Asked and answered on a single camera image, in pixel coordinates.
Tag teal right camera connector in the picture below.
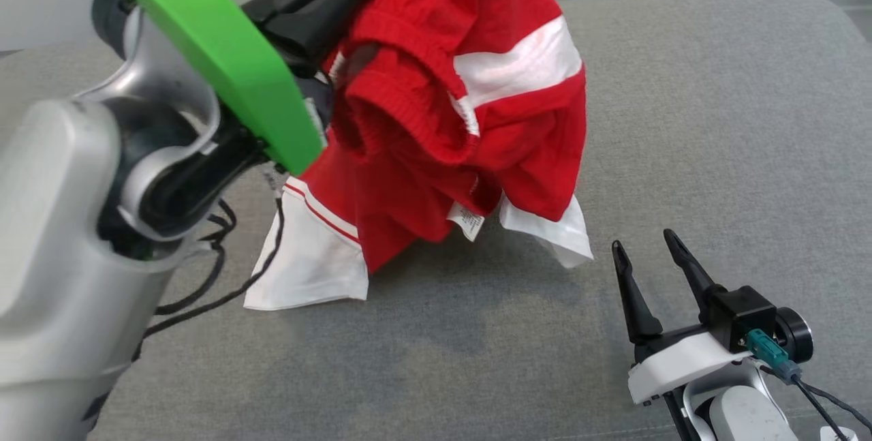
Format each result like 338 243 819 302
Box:
745 329 803 385

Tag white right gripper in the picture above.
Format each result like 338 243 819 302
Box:
612 228 751 406

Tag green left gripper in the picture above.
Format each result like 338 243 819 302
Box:
83 0 397 177

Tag thin black left gripper cable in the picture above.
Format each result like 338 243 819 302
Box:
153 199 237 316

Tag black right camera cable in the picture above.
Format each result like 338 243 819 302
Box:
790 376 852 441

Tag red shorts with white hem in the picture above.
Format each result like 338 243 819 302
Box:
243 0 595 311

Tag black left camera cable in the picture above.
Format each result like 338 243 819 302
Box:
133 192 287 360

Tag thin black right gripper cable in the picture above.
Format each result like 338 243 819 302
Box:
800 380 872 431

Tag black camera cable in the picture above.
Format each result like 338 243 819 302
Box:
133 192 287 360
790 376 852 441

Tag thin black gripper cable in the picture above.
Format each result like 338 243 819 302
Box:
153 199 237 316
800 380 872 431

